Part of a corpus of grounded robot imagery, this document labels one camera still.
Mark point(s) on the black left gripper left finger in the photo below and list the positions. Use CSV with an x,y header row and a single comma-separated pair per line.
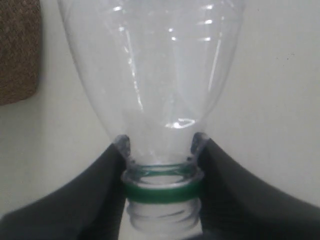
x,y
90,207

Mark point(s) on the clear plastic water bottle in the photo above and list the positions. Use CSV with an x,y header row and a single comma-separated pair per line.
x,y
153,71

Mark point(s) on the brown woven wicker basket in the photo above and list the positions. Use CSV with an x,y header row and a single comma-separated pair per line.
x,y
20,49

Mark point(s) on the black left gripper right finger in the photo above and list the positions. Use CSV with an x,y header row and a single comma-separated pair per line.
x,y
237,205

